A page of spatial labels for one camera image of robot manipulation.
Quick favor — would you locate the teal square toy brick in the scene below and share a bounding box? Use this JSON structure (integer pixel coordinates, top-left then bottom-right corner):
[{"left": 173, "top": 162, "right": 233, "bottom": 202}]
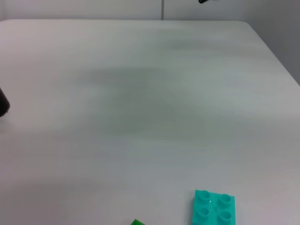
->
[{"left": 192, "top": 189, "right": 236, "bottom": 225}]

